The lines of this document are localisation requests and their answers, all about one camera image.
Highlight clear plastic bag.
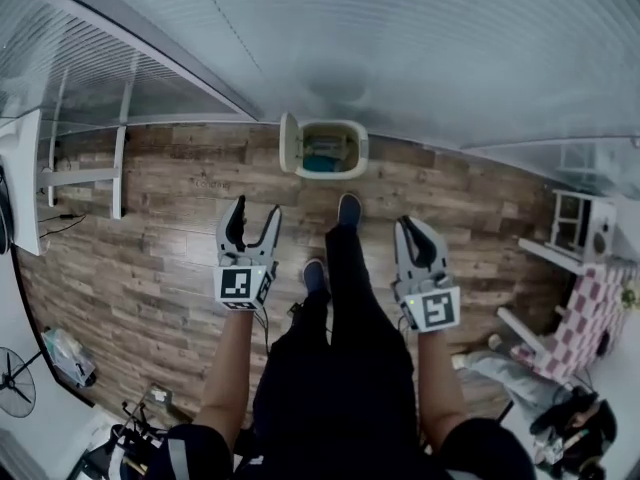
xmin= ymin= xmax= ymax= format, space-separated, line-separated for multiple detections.
xmin=41 ymin=327 xmax=97 ymax=389

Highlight white trash bin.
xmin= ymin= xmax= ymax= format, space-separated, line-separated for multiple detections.
xmin=293 ymin=119 xmax=371 ymax=182

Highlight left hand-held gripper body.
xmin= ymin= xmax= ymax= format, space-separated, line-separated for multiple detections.
xmin=213 ymin=241 xmax=279 ymax=314

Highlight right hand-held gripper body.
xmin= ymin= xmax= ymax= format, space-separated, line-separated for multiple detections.
xmin=390 ymin=273 xmax=462 ymax=335

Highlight white table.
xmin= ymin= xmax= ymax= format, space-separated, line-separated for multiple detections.
xmin=0 ymin=107 xmax=45 ymax=258

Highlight pink checkered tablecloth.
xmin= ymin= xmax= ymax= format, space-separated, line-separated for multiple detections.
xmin=514 ymin=262 xmax=640 ymax=383

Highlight blue trash in bin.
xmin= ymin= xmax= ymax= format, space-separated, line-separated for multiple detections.
xmin=303 ymin=154 xmax=347 ymax=174

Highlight person's right forearm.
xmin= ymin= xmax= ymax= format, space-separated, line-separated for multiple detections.
xmin=413 ymin=328 xmax=477 ymax=457

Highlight person's left forearm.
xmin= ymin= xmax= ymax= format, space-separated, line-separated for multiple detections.
xmin=192 ymin=309 xmax=262 ymax=452

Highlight black standing fan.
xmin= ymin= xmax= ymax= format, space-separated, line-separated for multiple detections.
xmin=0 ymin=345 xmax=38 ymax=420

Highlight black floor cable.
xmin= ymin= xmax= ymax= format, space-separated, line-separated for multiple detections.
xmin=38 ymin=211 xmax=87 ymax=240

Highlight person's left dark shoe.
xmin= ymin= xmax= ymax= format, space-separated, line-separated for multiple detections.
xmin=301 ymin=258 xmax=327 ymax=295

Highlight person's right dark shoe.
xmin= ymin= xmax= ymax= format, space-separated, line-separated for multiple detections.
xmin=336 ymin=192 xmax=363 ymax=229

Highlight person's dark shoe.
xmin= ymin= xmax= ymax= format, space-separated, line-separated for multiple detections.
xmin=301 ymin=258 xmax=327 ymax=295
xmin=336 ymin=192 xmax=363 ymax=229

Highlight black equipment pile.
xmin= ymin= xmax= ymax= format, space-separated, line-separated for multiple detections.
xmin=78 ymin=386 xmax=172 ymax=480

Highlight white trash bin lid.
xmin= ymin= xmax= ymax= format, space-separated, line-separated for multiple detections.
xmin=278 ymin=111 xmax=302 ymax=175

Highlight person's black trousers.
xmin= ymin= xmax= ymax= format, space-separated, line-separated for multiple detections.
xmin=249 ymin=221 xmax=417 ymax=480

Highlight person's dark shirt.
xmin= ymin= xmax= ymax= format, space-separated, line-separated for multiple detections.
xmin=163 ymin=416 xmax=537 ymax=480

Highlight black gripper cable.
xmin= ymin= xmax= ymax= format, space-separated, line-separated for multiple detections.
xmin=253 ymin=307 xmax=272 ymax=355

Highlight white shelf board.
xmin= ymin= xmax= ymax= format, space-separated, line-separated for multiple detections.
xmin=517 ymin=237 xmax=587 ymax=275

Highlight white microwave oven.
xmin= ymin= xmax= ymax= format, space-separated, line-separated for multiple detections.
xmin=544 ymin=188 xmax=617 ymax=265

